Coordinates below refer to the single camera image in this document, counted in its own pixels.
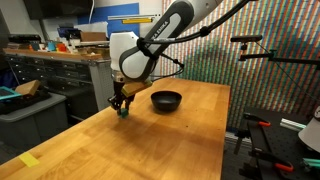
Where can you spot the grey storage bin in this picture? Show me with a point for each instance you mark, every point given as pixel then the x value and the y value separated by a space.
pixel 30 126

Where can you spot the grey drawer cabinet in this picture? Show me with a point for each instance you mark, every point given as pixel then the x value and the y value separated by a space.
pixel 86 84

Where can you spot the green block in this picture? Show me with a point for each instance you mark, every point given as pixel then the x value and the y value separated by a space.
pixel 124 113

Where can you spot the yellow level tool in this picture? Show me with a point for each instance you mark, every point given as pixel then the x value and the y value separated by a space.
pixel 137 20

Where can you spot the black clamp orange handle lower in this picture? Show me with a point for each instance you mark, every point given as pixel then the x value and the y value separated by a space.
pixel 275 160

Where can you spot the black clamp orange handle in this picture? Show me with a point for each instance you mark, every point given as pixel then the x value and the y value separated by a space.
pixel 253 117
pixel 275 160

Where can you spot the teal tray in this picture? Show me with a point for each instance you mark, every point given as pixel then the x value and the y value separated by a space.
pixel 7 93

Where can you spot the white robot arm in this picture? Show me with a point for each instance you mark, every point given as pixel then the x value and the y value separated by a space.
pixel 134 58

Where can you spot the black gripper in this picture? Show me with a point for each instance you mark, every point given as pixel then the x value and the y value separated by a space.
pixel 118 98

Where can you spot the black monitor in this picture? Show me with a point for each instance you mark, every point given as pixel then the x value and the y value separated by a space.
pixel 45 9

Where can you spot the yellow wrist camera box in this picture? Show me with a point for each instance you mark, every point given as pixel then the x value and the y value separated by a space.
pixel 132 88

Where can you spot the cardboard box on shelf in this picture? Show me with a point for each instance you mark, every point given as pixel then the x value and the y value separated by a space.
pixel 93 36

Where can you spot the black bowl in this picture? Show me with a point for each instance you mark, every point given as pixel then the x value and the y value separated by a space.
pixel 166 101

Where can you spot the white lamp shade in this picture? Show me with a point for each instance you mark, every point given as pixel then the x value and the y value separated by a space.
pixel 310 135

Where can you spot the yellow tape piece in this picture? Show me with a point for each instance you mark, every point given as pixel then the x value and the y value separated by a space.
pixel 28 159

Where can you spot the black clamp orange handle upper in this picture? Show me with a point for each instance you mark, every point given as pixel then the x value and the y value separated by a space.
pixel 253 117

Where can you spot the wooden block on bin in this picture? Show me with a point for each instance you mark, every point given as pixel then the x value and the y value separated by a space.
pixel 28 88

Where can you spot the black camera on stand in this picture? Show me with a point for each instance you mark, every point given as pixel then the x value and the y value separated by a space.
pixel 246 38

